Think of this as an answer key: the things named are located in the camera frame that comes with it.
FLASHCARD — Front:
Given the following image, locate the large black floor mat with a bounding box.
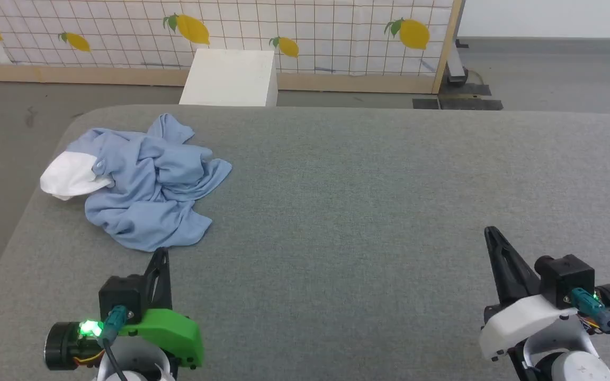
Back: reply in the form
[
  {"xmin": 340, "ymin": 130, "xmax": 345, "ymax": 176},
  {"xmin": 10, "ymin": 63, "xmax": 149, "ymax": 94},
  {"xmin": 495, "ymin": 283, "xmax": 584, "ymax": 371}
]
[{"xmin": 438, "ymin": 83, "xmax": 504, "ymax": 111}]

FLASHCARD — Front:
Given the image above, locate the white box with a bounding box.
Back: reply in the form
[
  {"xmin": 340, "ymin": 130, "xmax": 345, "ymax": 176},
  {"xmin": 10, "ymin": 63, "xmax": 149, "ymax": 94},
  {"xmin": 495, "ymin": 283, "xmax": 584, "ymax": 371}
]
[{"xmin": 179, "ymin": 49, "xmax": 279, "ymax": 107}]

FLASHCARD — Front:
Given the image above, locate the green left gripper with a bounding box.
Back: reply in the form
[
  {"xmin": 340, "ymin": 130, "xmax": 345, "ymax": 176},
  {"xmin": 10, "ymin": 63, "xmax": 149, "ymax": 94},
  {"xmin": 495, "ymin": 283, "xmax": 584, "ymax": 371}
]
[{"xmin": 44, "ymin": 248, "xmax": 204, "ymax": 371}]

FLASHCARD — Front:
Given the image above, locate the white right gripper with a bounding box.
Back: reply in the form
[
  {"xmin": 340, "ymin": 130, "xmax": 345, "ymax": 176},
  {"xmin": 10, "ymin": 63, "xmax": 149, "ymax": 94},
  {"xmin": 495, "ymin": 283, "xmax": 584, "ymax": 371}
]
[{"xmin": 479, "ymin": 226, "xmax": 610, "ymax": 361}]

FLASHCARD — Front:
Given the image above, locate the grey metal screen foot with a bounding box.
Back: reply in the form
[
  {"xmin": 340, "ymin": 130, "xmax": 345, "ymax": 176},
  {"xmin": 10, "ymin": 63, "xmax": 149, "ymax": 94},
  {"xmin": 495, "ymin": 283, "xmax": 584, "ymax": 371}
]
[{"xmin": 445, "ymin": 38, "xmax": 470, "ymax": 88}]

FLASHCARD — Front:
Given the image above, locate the light blue and white garment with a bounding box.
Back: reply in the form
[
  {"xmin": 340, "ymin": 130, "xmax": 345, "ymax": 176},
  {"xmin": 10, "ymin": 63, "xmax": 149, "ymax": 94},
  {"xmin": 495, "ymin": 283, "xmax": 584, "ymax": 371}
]
[{"xmin": 40, "ymin": 113, "xmax": 233, "ymax": 252}]

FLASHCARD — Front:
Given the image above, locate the grey fabric sofa cushion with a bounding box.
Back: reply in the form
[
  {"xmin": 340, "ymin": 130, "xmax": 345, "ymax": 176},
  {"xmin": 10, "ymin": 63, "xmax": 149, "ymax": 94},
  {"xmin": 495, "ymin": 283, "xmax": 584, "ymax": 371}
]
[{"xmin": 0, "ymin": 104, "xmax": 610, "ymax": 381}]

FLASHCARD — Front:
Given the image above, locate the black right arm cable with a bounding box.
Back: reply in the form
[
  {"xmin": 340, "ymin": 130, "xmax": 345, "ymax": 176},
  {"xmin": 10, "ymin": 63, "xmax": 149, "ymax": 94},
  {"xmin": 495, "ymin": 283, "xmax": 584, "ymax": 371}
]
[{"xmin": 571, "ymin": 288, "xmax": 610, "ymax": 367}]

